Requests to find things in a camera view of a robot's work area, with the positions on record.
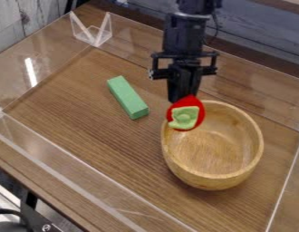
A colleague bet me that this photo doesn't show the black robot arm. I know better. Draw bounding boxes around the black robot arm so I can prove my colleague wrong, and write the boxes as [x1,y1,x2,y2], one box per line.
[149,0,221,102]

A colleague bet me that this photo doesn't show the clear acrylic corner bracket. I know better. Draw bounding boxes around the clear acrylic corner bracket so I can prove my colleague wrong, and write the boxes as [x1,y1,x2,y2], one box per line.
[69,12,111,47]

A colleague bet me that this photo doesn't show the green rectangular block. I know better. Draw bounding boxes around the green rectangular block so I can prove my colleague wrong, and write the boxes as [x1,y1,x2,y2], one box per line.
[107,76,149,120]

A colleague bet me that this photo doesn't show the red plush strawberry toy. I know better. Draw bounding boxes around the red plush strawberry toy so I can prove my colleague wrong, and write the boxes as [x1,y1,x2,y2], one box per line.
[165,95,205,131]

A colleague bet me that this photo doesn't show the wooden bowl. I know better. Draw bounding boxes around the wooden bowl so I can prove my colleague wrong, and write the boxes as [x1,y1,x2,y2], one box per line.
[161,101,265,190]

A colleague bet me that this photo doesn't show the clear acrylic enclosure wall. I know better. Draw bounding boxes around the clear acrylic enclosure wall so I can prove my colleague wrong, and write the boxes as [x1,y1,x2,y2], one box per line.
[0,6,299,232]

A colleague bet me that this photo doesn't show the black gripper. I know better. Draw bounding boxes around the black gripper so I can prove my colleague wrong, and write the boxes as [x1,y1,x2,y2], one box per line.
[149,12,218,102]

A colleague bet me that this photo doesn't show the black cable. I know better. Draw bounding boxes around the black cable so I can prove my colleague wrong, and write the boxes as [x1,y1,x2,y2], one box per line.
[204,13,221,46]

